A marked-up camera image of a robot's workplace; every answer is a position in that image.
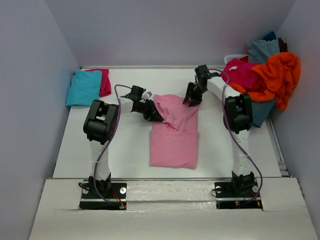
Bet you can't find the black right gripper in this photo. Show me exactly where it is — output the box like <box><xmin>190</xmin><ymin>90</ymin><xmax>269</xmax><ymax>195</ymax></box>
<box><xmin>183</xmin><ymin>81</ymin><xmax>208</xmax><ymax>107</ymax></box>

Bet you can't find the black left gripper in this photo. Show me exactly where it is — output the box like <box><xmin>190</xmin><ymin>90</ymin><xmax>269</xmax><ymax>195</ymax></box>
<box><xmin>135</xmin><ymin>99</ymin><xmax>164</xmax><ymax>123</ymax></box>

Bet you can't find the light pink t-shirt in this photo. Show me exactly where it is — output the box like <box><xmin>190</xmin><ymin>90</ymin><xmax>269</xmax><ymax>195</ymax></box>
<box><xmin>149</xmin><ymin>94</ymin><xmax>200</xmax><ymax>170</ymax></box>

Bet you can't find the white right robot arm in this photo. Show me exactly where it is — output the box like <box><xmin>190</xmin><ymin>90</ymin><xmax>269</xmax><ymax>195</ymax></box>
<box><xmin>183</xmin><ymin>65</ymin><xmax>258</xmax><ymax>199</ymax></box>

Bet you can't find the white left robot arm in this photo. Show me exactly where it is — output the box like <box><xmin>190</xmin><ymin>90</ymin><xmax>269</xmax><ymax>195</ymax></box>
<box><xmin>81</xmin><ymin>84</ymin><xmax>164</xmax><ymax>200</ymax></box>

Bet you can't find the folded magenta t-shirt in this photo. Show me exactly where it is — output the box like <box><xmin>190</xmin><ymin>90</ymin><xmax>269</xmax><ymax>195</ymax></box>
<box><xmin>85</xmin><ymin>68</ymin><xmax>112</xmax><ymax>98</ymax></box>

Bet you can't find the white laundry basket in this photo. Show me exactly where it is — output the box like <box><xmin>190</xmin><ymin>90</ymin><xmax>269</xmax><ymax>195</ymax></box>
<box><xmin>223</xmin><ymin>54</ymin><xmax>248</xmax><ymax>65</ymax></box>

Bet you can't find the crumpled magenta t-shirt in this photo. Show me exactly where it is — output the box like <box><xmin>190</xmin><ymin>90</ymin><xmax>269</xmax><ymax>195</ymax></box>
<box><xmin>221</xmin><ymin>57</ymin><xmax>258</xmax><ymax>92</ymax></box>

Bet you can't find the folded turquoise t-shirt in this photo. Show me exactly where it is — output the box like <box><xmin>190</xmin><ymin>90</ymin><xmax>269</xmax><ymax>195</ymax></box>
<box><xmin>65</xmin><ymin>69</ymin><xmax>102</xmax><ymax>108</ymax></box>

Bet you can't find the grey-blue t-shirt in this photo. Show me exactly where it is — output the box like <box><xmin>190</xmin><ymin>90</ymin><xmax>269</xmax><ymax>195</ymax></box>
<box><xmin>246</xmin><ymin>39</ymin><xmax>280</xmax><ymax>64</ymax></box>

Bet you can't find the crumpled orange t-shirt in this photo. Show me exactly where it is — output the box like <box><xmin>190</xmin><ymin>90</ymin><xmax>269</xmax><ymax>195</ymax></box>
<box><xmin>240</xmin><ymin>52</ymin><xmax>301</xmax><ymax>111</ymax></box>

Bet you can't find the dark blue t-shirt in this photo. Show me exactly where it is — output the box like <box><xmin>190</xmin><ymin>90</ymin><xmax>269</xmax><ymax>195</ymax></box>
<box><xmin>262</xmin><ymin>31</ymin><xmax>277</xmax><ymax>42</ymax></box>

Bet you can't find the maroon t-shirt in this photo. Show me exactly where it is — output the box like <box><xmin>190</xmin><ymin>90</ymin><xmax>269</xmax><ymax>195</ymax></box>
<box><xmin>278</xmin><ymin>38</ymin><xmax>288</xmax><ymax>53</ymax></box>

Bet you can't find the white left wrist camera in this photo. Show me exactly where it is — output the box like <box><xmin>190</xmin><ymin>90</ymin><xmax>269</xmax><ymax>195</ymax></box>
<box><xmin>142</xmin><ymin>91</ymin><xmax>154</xmax><ymax>101</ymax></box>

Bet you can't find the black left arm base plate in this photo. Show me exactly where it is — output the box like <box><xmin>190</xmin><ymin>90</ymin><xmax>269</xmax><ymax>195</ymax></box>
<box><xmin>78</xmin><ymin>180</ymin><xmax>127</xmax><ymax>211</ymax></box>

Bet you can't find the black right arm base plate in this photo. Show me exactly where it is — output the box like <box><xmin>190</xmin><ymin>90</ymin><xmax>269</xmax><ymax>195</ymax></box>
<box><xmin>210</xmin><ymin>181</ymin><xmax>263</xmax><ymax>210</ymax></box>

